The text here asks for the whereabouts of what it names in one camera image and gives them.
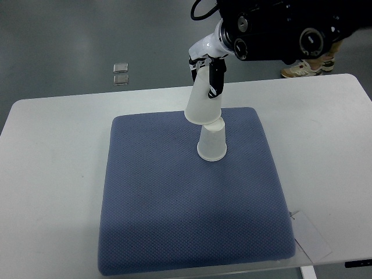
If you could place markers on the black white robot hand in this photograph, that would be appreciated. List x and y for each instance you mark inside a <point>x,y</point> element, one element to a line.
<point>214,47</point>

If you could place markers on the white paper cup carried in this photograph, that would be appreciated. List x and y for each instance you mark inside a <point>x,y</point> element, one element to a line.
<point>201,109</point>

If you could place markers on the upper metal floor plate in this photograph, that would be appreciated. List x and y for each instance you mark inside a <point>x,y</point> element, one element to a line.
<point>120,67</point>

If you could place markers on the white paper cup on cushion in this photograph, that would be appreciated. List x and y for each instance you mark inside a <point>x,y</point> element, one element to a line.
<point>212,141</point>

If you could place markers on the person in white jacket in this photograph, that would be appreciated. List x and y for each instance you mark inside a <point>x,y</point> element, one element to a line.
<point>313,67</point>

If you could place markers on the blue textured cushion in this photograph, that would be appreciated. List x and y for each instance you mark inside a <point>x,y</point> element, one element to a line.
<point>166,208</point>

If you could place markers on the white paper tag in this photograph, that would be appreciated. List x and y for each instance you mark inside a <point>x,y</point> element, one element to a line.
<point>309,239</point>

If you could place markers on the white table leg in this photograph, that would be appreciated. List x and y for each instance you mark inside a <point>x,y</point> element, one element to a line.
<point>308,272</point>

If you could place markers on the black table control panel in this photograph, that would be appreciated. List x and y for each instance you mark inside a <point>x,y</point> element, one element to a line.
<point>358,263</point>

